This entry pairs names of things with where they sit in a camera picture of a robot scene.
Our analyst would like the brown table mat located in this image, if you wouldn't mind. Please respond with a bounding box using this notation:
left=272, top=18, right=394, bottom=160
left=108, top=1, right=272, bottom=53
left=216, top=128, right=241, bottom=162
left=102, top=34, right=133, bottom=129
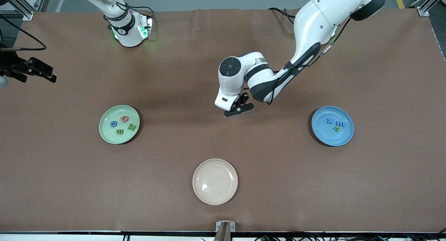
left=0, top=8, right=446, bottom=233

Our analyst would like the beige plate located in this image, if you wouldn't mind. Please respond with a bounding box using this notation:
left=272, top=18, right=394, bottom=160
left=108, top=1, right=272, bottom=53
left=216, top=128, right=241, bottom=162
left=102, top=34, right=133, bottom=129
left=192, top=158, right=238, bottom=205

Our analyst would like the blue plate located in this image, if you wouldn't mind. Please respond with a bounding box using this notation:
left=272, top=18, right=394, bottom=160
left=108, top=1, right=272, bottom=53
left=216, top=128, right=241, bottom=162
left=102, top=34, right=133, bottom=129
left=311, top=106, right=355, bottom=147

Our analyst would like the green plate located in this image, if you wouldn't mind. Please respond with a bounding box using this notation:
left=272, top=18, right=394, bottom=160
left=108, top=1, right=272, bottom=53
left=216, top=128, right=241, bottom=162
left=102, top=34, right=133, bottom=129
left=99, top=105, right=140, bottom=145

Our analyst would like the black base cable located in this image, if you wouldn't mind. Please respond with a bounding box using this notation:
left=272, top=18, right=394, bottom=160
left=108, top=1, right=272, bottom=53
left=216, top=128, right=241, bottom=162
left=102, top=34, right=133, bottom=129
left=117, top=0, right=154, bottom=15
left=268, top=7, right=297, bottom=25

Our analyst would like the metal mount bracket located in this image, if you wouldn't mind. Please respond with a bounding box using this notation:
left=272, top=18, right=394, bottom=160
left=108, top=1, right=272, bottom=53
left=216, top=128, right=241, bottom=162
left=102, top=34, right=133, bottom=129
left=216, top=221, right=236, bottom=233

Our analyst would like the grey camera stand pole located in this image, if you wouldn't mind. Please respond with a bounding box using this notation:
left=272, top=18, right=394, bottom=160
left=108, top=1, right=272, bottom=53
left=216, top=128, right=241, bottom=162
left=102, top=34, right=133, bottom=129
left=214, top=223, right=231, bottom=241

